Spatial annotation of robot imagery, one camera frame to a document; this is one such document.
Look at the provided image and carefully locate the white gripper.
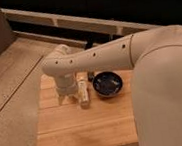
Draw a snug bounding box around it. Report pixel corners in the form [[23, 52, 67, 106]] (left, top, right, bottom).
[[54, 74, 80, 106]]

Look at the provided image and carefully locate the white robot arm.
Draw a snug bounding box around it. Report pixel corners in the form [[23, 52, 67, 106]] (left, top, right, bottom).
[[42, 25, 182, 146]]

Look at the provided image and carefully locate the dark ceramic bowl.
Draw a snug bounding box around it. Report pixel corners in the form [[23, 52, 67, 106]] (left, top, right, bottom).
[[93, 71, 123, 98]]

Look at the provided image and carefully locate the small dark cylinder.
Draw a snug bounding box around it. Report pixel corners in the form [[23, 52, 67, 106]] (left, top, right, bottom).
[[88, 71, 95, 82]]

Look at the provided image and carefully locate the wooden board table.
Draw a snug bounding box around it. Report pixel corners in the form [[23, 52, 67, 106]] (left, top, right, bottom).
[[36, 70, 138, 146]]

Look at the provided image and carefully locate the white shelf rail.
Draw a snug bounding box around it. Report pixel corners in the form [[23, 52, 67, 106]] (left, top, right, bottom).
[[1, 8, 157, 36]]

